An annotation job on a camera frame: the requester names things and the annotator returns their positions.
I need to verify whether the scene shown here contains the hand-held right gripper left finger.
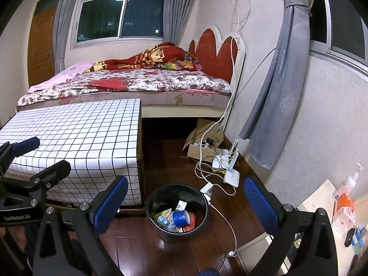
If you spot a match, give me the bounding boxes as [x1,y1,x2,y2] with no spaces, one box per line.
[32,175,129,276]

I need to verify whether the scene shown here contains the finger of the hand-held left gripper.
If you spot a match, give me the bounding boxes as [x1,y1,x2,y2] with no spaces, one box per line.
[0,136,41,176]
[0,160,71,205]

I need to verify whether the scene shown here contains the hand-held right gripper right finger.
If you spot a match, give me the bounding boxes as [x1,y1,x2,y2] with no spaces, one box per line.
[244,177,338,276]

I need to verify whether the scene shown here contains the black metal bin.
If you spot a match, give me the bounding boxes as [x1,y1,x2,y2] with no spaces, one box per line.
[144,183,210,243]

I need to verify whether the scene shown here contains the orange plastic bag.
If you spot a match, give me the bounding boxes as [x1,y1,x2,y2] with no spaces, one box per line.
[182,212,197,233]

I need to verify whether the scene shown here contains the blue plastic cup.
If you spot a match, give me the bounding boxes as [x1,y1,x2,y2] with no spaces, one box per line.
[172,209,191,228]

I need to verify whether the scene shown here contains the person's left hand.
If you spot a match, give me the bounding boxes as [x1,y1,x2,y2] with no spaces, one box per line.
[0,226,33,265]

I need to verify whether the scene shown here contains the white router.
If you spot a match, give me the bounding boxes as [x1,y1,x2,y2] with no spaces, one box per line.
[224,149,240,188]
[212,139,234,171]

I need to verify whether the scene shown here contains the white checked tablecloth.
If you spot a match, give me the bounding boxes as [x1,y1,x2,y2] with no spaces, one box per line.
[0,98,144,207]

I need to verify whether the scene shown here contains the cream side table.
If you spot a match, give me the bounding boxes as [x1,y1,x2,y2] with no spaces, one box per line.
[296,178,368,276]

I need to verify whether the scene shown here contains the pink sheet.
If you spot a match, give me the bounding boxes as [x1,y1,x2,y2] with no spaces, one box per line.
[27,60,92,94]

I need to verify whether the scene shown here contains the orange box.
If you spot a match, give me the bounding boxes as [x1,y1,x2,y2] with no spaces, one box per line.
[332,194,357,222]

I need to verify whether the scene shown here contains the cream open box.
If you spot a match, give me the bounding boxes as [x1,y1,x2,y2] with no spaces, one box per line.
[187,142,223,163]

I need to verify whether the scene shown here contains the white box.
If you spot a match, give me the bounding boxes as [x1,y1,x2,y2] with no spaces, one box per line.
[331,216,357,236]

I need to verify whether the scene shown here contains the white pump bottle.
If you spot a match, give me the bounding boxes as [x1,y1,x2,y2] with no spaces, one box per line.
[332,162,364,202]

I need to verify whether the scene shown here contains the small dark object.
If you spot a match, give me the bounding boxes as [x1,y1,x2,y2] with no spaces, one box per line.
[343,227,357,248]

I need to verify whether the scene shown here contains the brown cardboard box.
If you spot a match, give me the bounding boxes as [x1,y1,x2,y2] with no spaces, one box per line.
[182,118,226,150]

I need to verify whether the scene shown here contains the brown wooden door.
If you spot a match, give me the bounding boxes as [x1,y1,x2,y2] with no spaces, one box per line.
[27,0,62,88]

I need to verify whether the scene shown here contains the blue packet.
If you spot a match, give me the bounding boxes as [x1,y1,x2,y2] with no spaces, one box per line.
[354,227,368,248]

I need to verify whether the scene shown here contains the floral bedsheet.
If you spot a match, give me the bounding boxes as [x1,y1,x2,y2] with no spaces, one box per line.
[17,69,233,107]

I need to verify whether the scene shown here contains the pink stained mattress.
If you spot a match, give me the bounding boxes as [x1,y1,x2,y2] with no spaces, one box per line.
[16,89,232,111]

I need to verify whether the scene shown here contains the grey tied curtain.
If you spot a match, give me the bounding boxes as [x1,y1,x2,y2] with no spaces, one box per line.
[239,0,317,170]

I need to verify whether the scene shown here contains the red printed blanket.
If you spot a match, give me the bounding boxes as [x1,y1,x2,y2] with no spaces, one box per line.
[83,42,199,74]

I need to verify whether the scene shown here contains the colourful printed cloth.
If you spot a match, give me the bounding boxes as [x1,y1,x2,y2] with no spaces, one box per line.
[158,51,202,72]

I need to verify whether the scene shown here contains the red cream headboard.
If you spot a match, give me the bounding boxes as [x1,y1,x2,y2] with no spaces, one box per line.
[188,26,246,84]

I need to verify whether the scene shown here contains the white framed sliding window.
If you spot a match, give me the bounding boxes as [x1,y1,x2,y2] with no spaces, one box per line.
[70,0,169,49]

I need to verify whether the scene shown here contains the corner window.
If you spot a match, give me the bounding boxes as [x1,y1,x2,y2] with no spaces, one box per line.
[309,0,368,72]

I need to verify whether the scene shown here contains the thin white cable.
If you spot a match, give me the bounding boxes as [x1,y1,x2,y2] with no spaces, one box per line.
[210,201,238,276]

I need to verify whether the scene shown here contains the cream bed frame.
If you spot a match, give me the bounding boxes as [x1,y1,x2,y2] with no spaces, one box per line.
[141,105,227,120]

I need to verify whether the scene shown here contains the black cable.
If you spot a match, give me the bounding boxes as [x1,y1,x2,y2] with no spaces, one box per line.
[187,47,278,150]

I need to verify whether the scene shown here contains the thick white cable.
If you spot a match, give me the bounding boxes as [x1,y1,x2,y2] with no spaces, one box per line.
[195,0,250,196]

